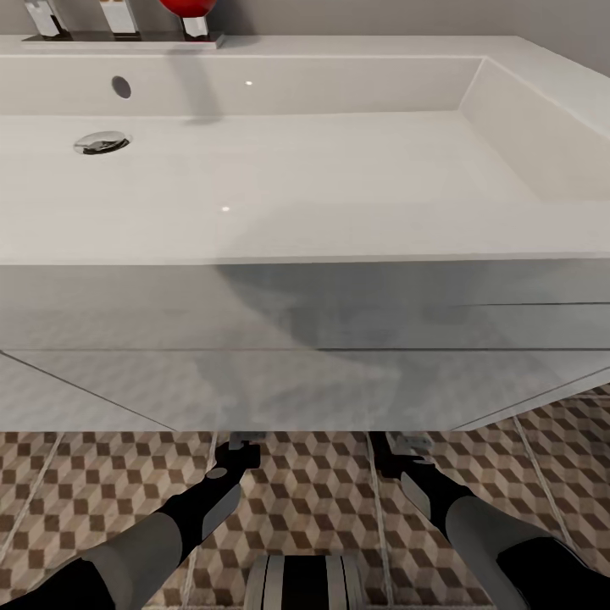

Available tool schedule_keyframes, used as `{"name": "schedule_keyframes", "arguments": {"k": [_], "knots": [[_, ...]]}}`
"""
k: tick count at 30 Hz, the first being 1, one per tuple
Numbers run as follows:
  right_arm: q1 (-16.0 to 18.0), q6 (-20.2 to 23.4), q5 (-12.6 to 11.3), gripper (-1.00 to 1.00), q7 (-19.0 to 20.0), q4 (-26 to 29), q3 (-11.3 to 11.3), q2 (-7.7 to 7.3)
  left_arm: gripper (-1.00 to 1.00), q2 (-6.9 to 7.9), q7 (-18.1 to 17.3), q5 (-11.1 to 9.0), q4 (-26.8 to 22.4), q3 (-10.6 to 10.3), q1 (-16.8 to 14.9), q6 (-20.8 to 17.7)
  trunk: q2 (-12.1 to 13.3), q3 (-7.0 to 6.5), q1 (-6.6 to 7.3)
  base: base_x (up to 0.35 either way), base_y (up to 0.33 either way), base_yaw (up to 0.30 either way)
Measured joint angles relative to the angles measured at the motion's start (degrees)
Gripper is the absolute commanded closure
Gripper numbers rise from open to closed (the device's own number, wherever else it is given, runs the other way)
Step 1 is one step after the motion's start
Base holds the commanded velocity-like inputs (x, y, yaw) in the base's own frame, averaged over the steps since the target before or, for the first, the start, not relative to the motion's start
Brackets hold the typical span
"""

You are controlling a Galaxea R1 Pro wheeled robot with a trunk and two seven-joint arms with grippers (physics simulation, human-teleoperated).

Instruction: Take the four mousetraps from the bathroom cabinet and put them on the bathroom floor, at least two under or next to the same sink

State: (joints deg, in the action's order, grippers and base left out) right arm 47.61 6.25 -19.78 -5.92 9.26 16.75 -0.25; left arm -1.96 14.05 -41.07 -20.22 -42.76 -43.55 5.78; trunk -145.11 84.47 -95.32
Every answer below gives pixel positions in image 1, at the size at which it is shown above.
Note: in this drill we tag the furniture sink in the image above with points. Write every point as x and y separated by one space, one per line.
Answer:
296 233

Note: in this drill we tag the robot trunk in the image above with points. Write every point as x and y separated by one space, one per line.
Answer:
305 582

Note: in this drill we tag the mousetrap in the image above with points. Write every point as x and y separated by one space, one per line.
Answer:
380 443

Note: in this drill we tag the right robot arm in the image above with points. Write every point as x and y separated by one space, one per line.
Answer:
520 565

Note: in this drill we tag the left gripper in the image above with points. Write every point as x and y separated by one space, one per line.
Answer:
248 456

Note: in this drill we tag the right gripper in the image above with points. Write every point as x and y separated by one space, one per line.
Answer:
390 464

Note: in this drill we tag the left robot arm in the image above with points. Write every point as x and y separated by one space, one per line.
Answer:
127 570

